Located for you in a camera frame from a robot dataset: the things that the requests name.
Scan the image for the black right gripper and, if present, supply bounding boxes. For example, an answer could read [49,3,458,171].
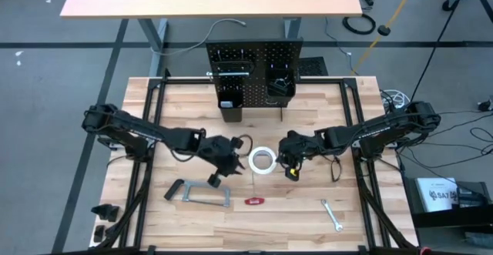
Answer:
[277,129,325,181]

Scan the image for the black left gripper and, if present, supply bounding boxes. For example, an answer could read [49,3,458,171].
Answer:
[198,133,247,190]

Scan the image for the hacksaw silver frame black handle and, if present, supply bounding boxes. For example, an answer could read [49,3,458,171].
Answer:
[163,178,233,209]

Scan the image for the black corner bracket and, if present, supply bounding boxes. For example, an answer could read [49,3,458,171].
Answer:
[90,203,121,223]
[92,224,107,245]

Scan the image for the tall black pegboard bin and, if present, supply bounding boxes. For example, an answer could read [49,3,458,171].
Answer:
[217,89,245,123]

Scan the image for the yellow hanging cable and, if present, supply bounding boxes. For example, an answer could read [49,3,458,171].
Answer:
[350,0,424,77]

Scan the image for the short black pegboard bin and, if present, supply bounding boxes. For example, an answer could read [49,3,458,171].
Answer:
[266,68,297,99]

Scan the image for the white coiled cable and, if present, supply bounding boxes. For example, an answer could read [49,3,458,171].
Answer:
[379,89,412,112]

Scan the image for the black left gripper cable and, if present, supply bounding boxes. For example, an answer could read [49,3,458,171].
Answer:
[236,133,255,159]

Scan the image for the grey floor cable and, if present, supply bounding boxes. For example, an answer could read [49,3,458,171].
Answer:
[151,17,248,59]

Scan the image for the black coiled floor cable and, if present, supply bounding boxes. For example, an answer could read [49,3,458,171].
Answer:
[341,13,377,36]

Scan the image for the black metal pegboard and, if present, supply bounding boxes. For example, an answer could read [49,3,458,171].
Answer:
[205,37,304,123]

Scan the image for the red-handled T hex key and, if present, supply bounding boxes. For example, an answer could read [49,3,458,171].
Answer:
[243,172,267,206]

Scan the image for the black aluminium table frame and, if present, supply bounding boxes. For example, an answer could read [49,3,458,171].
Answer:
[90,75,421,255]

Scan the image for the white tape roll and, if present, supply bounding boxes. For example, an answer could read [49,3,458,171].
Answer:
[247,146,279,176]

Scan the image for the white printed booklet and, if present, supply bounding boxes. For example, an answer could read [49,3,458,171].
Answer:
[415,176,460,213]

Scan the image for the black side cart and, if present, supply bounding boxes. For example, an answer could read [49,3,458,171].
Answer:
[403,176,493,231]

